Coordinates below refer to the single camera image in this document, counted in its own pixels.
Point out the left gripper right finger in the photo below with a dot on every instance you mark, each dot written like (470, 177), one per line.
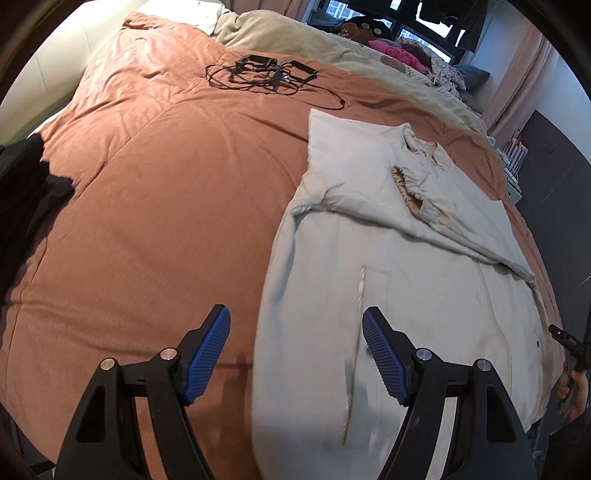
(488, 440)

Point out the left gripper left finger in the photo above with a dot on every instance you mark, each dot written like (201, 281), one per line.
(103, 439)

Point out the cream beige jacket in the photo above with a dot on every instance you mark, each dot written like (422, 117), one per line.
(383, 218)

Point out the right hand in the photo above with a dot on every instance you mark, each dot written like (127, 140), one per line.
(573, 390)

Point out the black folded garment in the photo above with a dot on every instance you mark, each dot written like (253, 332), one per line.
(30, 195)

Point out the blue grey pillow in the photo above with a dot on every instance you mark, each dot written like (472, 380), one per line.
(473, 76)

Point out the orange duvet cover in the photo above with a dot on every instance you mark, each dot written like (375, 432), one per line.
(184, 155)

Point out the pink curtain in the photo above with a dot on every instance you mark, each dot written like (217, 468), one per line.
(522, 86)

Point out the floral patterned cloth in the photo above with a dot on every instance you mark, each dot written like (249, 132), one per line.
(440, 72)

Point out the pink garment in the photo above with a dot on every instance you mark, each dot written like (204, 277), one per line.
(399, 54)

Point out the dark hanging garment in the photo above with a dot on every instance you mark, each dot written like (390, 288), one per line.
(468, 15)

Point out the brown plush toy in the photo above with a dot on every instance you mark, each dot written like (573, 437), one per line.
(362, 29)

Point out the beige blanket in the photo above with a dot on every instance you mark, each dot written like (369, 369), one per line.
(270, 32)

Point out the white pillow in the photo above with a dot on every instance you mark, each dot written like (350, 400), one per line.
(201, 14)

